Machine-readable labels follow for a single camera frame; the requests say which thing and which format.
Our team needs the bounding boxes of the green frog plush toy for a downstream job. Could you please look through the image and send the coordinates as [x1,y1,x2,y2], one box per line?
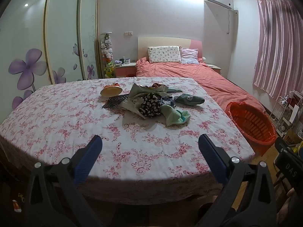
[104,61,116,78]

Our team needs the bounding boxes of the light green cloth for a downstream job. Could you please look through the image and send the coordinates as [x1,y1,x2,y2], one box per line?
[160,104,191,127]

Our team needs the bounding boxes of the pink striped pillow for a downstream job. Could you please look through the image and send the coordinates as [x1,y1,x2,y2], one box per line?
[180,47,199,65]

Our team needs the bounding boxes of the cardboard box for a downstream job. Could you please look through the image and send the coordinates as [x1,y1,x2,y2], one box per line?
[283,128,299,145]

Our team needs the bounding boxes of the cream bedside table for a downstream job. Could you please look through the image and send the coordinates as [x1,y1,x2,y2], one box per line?
[207,63,222,75]

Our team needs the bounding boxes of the black floral cloth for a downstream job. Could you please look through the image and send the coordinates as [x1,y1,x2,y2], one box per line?
[138,93,162,118]

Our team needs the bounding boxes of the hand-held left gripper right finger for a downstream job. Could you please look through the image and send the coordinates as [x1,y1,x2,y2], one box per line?
[198,134,277,227]

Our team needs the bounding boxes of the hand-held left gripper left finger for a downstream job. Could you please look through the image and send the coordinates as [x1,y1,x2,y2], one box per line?
[25,135,112,227]

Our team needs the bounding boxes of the floral pink white tablecloth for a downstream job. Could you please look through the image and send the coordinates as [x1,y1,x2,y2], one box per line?
[0,77,256,205]

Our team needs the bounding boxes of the white air conditioner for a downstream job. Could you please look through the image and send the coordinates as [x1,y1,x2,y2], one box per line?
[206,0,233,10]

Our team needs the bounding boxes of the white wire rack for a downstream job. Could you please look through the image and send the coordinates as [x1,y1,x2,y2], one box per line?
[270,96,288,133]

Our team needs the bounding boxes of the bed with salmon duvet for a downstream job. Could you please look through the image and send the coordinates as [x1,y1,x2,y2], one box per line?
[135,57,267,114]

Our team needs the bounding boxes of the floral white pillow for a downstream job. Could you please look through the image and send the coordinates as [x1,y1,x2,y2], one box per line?
[147,46,181,64]

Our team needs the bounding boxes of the black mesh strap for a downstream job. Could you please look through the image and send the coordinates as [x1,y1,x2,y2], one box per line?
[102,94,129,110]

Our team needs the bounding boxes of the pink striped curtain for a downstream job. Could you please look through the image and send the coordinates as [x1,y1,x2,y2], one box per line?
[252,0,301,100]

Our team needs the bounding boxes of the blue tissue pack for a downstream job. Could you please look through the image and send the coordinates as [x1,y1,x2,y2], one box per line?
[160,96,176,106]

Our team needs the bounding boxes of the wardrobe with flower doors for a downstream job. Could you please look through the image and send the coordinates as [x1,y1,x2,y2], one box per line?
[0,0,99,110]

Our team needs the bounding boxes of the person's right forearm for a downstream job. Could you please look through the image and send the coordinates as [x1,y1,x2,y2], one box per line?
[277,188,303,227]

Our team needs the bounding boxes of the pink bedside table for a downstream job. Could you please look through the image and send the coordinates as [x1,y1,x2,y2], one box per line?
[115,63,137,78]

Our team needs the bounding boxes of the tube of plush toys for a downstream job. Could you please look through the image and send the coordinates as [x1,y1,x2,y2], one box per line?
[101,32,114,64]

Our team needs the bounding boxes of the red plastic laundry basket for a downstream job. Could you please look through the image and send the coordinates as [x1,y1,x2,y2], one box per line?
[225,102,277,156]

